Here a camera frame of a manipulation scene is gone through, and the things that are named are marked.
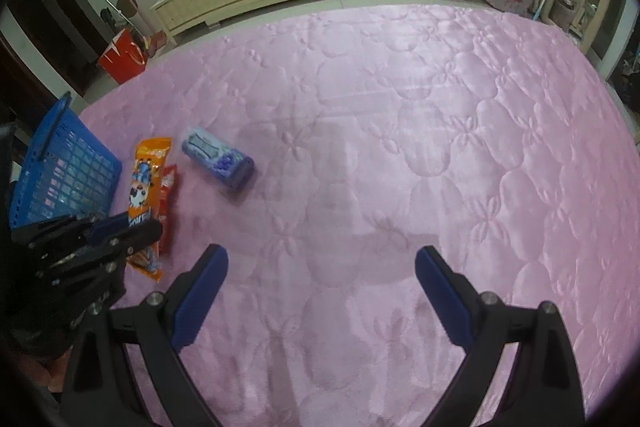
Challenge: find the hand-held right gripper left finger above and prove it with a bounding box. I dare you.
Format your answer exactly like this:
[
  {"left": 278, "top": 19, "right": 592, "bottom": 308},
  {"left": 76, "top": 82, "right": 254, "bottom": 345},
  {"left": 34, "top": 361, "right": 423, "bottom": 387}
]
[{"left": 60, "top": 243, "right": 230, "bottom": 427}]

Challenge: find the red snack packet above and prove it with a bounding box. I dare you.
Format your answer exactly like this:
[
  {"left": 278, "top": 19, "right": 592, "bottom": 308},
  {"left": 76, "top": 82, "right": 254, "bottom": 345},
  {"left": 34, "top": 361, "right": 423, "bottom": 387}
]
[{"left": 157, "top": 164, "right": 179, "bottom": 255}]

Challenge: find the red paper bag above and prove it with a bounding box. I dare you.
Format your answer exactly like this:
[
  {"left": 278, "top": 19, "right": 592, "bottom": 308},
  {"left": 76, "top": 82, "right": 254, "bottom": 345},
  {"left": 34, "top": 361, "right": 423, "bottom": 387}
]
[{"left": 96, "top": 28, "right": 148, "bottom": 85}]

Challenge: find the blue plastic basket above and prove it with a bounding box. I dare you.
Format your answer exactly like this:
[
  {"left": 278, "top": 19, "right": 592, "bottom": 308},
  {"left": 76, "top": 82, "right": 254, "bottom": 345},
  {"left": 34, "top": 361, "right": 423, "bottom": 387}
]
[{"left": 7, "top": 92, "right": 123, "bottom": 230}]

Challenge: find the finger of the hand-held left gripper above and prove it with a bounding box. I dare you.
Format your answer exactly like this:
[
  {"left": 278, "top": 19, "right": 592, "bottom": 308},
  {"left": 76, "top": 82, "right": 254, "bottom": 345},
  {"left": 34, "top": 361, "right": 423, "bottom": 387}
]
[
  {"left": 39, "top": 221, "right": 164, "bottom": 279},
  {"left": 11, "top": 212, "right": 132, "bottom": 252}
]

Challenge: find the purple snack packet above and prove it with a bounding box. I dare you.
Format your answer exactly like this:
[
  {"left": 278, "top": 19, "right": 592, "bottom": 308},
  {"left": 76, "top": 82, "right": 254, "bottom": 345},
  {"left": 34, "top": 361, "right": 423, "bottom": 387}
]
[{"left": 181, "top": 126, "right": 255, "bottom": 192}]

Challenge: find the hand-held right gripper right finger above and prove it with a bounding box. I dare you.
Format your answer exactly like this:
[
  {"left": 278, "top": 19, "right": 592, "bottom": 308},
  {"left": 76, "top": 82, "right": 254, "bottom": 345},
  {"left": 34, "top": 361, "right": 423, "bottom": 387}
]
[{"left": 415, "top": 245, "right": 586, "bottom": 427}]

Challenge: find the person's left hand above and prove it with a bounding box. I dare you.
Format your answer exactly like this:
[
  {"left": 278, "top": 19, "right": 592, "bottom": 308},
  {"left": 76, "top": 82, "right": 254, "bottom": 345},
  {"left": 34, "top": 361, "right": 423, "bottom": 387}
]
[{"left": 15, "top": 354, "right": 63, "bottom": 390}]

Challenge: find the wooden frame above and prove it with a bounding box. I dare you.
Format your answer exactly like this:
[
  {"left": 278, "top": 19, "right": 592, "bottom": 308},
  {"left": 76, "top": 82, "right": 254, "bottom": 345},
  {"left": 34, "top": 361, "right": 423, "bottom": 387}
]
[{"left": 580, "top": 0, "right": 636, "bottom": 62}]

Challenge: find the pink quilted blanket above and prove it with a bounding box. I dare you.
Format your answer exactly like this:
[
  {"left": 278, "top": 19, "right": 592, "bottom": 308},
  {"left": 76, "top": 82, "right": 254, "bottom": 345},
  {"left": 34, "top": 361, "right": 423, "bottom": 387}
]
[{"left": 60, "top": 4, "right": 640, "bottom": 427}]

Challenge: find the orange snack packet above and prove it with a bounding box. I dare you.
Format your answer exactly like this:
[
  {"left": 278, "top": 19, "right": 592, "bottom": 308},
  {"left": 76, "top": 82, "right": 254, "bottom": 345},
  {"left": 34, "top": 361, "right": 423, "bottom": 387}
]
[{"left": 125, "top": 136, "right": 173, "bottom": 284}]

